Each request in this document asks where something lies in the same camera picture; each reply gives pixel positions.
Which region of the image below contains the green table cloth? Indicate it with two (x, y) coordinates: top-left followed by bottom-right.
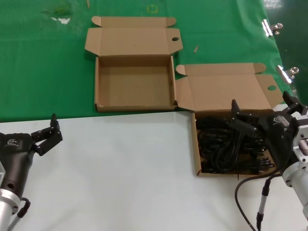
(0, 0), (301, 123)

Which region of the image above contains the cable with silver connector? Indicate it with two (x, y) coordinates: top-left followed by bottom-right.
(255, 177), (277, 231)

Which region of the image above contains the silver binder clip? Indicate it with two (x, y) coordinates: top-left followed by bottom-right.
(261, 19), (284, 37)
(276, 64), (300, 84)

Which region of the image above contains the cardboard box with open lid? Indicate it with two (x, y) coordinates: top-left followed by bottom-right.
(175, 63), (287, 178)
(84, 16), (183, 113)

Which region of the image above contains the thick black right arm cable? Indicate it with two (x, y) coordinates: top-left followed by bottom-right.
(234, 173), (282, 231)

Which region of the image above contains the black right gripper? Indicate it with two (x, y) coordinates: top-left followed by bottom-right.
(230, 90), (307, 170)

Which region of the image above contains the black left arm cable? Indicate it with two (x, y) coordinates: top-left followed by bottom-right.
(7, 197), (31, 231)

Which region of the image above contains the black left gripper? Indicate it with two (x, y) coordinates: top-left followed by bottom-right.
(0, 113), (64, 197)

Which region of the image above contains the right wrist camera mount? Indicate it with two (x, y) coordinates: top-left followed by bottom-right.
(292, 105), (308, 164)

